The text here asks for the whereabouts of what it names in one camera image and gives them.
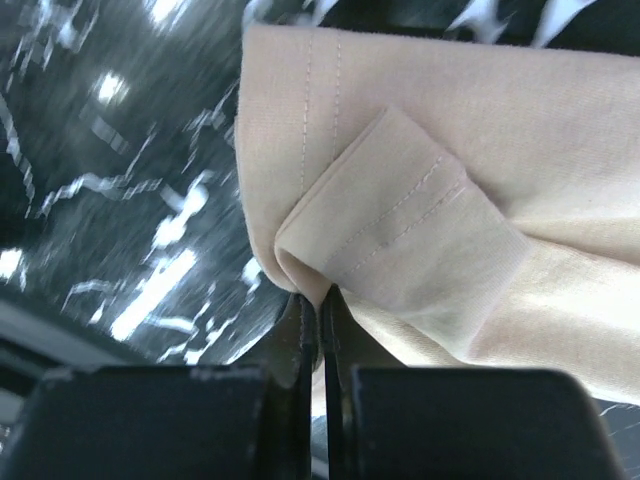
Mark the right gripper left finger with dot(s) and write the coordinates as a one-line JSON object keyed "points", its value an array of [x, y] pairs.
{"points": [[247, 420]]}

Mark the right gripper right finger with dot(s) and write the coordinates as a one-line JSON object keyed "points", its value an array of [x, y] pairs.
{"points": [[389, 421]]}

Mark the black marble mat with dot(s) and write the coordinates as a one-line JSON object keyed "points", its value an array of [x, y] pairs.
{"points": [[117, 162]]}

